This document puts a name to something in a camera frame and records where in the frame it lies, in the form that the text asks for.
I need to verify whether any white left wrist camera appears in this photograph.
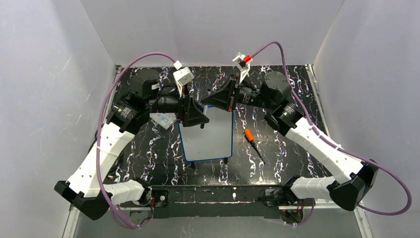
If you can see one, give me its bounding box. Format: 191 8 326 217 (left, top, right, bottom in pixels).
173 67 194 98

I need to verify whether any orange handled screwdriver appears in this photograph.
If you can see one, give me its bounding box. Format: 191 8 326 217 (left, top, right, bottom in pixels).
244 128 266 165

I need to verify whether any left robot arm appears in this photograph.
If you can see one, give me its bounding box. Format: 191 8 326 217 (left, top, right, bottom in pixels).
54 67 209 220

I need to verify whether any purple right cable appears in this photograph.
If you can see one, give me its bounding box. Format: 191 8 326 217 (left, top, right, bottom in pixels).
251 41 412 217

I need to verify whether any clear plastic screw box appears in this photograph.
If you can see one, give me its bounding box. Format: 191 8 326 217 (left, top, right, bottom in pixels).
150 113 177 130

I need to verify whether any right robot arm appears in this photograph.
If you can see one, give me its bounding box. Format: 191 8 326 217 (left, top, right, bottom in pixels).
201 71 378 211

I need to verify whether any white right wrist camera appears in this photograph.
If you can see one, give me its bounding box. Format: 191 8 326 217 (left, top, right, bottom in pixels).
232 52 253 84

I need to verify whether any blue framed whiteboard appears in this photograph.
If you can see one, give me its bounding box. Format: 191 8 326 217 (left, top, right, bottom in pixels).
177 106 234 162

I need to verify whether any purple cable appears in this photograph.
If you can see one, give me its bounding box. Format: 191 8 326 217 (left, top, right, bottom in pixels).
96 52 183 230
251 41 412 217

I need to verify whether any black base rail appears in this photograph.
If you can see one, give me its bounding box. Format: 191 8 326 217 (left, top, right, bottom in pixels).
124 184 313 220

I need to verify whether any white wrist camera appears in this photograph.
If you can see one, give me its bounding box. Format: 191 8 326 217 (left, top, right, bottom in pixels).
232 52 253 84
173 67 194 98

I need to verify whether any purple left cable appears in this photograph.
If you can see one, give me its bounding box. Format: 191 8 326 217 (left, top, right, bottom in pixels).
96 52 183 230

